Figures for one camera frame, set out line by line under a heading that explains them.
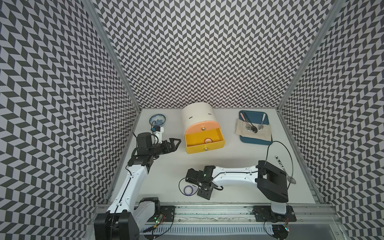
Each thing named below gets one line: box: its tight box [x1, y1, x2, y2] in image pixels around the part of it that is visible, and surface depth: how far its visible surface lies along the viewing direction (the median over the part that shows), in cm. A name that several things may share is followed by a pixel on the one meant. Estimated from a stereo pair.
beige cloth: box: [235, 118, 272, 142], surface depth 105 cm
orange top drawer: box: [184, 121, 221, 136], surface depth 84 cm
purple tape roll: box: [183, 185, 194, 196], surface depth 82 cm
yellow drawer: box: [184, 127, 225, 154], surface depth 85 cm
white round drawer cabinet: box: [181, 102, 220, 139], surface depth 89 cm
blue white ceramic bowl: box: [149, 113, 166, 127], surface depth 110 cm
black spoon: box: [244, 112, 258, 134], surface depth 108 cm
